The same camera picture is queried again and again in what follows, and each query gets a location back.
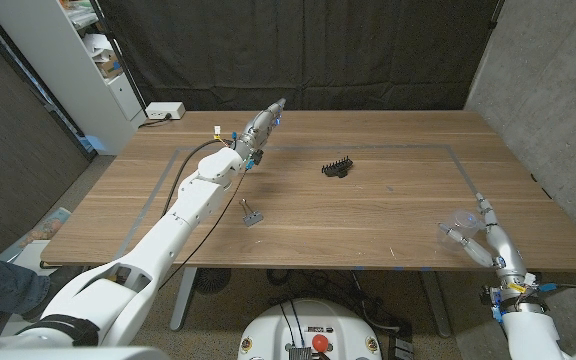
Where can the white power strip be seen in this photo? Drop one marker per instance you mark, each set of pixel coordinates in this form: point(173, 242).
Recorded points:
point(164, 110)

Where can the dark shoe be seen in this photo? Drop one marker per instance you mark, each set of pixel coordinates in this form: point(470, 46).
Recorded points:
point(33, 314)

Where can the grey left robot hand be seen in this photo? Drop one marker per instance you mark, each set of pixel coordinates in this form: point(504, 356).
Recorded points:
point(260, 127)

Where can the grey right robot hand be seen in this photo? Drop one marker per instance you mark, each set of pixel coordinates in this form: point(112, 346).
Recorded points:
point(503, 247)

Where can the grey table leg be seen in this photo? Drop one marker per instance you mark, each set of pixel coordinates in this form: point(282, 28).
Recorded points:
point(435, 305)
point(183, 300)

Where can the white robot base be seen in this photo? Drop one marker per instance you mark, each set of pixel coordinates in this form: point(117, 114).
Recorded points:
point(308, 320)

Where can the cardboard box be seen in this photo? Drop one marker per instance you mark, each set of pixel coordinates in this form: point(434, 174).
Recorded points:
point(109, 65)

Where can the colourful magazine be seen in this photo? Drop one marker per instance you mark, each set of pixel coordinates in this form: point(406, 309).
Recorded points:
point(45, 227)

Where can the black round floor disc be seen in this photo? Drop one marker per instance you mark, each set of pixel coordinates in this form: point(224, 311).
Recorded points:
point(212, 280)

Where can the black hair clip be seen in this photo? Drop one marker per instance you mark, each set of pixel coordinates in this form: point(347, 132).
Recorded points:
point(338, 168)

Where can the grey paper clamp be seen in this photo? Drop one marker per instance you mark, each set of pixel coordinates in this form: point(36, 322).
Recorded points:
point(253, 218)

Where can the white shelf cabinet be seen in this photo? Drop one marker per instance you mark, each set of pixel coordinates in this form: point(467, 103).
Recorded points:
point(68, 75)

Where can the red emergency stop button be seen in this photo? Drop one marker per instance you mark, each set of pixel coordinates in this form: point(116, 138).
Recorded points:
point(320, 342)

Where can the clear plastic measuring cup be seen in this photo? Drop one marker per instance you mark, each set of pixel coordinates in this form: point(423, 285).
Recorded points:
point(464, 220)

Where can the black curtain backdrop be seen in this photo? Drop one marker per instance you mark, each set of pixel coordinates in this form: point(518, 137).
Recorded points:
point(298, 55)

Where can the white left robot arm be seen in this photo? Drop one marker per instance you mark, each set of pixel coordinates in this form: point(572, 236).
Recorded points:
point(168, 235)

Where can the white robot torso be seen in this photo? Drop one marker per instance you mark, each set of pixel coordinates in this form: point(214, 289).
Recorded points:
point(68, 354)

